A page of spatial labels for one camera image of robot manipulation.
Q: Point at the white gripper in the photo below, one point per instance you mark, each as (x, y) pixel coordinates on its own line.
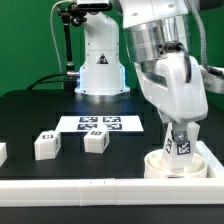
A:
(181, 101)

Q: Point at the white AprilTag base sheet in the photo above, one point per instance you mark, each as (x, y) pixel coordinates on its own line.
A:
(69, 124)

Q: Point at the white U-shaped barrier frame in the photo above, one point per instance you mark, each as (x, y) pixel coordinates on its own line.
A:
(99, 192)

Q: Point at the rear camera on pole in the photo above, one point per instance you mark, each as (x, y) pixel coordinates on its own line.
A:
(93, 4)

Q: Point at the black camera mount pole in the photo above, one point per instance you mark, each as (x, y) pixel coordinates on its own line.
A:
(70, 15)

